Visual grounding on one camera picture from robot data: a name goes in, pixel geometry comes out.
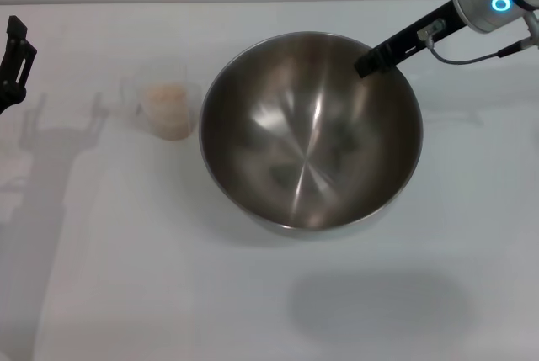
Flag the white rice grains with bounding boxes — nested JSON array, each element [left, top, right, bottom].
[[141, 82, 190, 141]]

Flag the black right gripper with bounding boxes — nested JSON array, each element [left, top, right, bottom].
[[355, 0, 467, 80]]

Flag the stainless steel mixing bowl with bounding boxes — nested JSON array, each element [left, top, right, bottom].
[[198, 31, 424, 241]]

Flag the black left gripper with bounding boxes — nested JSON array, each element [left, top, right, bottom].
[[0, 15, 38, 116]]

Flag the clear plastic measuring cup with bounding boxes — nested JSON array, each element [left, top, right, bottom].
[[120, 64, 203, 141]]

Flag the gray cable with metal plug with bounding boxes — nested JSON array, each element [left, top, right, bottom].
[[416, 19, 532, 64]]

